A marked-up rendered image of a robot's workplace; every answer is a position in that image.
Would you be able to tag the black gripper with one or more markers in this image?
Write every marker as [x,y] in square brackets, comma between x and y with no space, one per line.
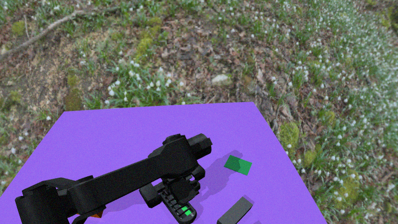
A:
[150,193]

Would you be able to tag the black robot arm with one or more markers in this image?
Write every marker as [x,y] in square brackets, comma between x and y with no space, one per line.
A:
[42,203]

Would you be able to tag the green rectangular block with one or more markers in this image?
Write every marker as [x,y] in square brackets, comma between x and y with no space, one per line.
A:
[238,164]

